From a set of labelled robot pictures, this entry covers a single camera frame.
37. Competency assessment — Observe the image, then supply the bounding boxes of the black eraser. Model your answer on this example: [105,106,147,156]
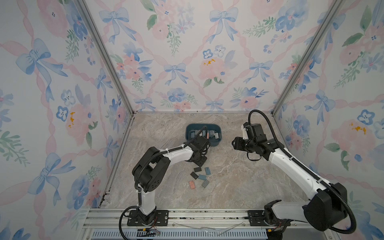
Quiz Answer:
[194,167,202,173]
[191,172,199,180]

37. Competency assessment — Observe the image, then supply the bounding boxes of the blue eraser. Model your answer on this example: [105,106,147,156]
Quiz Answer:
[205,167,211,175]

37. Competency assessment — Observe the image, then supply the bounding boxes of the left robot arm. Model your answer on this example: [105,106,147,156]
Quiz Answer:
[132,136,211,226]

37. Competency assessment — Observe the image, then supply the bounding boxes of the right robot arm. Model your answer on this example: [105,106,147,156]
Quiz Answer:
[232,123,348,231]

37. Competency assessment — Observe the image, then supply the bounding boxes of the teal plastic storage box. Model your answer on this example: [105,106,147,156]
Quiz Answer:
[185,124,222,147]

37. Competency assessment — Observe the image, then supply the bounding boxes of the grey-green eraser bottom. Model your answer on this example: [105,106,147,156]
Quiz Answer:
[202,180,210,188]

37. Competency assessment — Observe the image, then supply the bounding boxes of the pink eraser bottom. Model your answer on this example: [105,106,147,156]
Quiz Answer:
[189,181,196,190]

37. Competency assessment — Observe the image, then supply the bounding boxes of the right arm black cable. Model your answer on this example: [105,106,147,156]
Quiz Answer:
[247,109,357,235]

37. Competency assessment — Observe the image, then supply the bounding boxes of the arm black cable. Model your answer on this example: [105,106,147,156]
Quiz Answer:
[118,125,208,240]
[247,109,357,235]

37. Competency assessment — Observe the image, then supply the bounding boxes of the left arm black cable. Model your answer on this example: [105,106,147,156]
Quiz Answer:
[118,125,208,240]

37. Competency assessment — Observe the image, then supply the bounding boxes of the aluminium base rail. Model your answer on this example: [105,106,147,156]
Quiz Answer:
[80,206,334,240]

